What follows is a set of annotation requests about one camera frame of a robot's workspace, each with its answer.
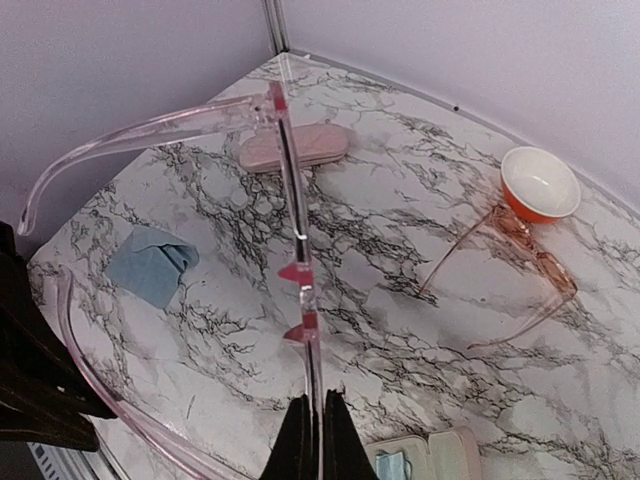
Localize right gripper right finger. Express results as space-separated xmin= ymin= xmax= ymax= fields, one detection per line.
xmin=323 ymin=390 xmax=378 ymax=480

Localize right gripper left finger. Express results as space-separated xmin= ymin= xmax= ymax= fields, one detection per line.
xmin=260 ymin=395 xmax=312 ymax=480

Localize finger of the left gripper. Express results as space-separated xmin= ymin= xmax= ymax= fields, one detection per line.
xmin=1 ymin=222 xmax=115 ymax=452

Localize light blue cleaning cloth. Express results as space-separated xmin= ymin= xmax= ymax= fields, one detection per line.
xmin=374 ymin=450 xmax=413 ymax=480

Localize pink hard glasses case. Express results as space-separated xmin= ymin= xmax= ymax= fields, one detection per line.
xmin=365 ymin=427 xmax=483 ymax=480

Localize pink transparent sunglasses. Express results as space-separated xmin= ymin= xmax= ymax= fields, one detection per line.
xmin=419 ymin=205 xmax=578 ymax=349

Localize pink soft glasses case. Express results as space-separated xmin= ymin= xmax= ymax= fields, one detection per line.
xmin=238 ymin=124 xmax=349 ymax=173

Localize orange white bowl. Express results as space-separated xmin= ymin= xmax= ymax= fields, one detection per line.
xmin=500 ymin=146 xmax=582 ymax=224

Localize front aluminium rail base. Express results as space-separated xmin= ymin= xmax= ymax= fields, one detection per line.
xmin=27 ymin=442 xmax=127 ymax=480

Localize left aluminium frame post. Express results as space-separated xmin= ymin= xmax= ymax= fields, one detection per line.
xmin=262 ymin=0 xmax=290 ymax=55

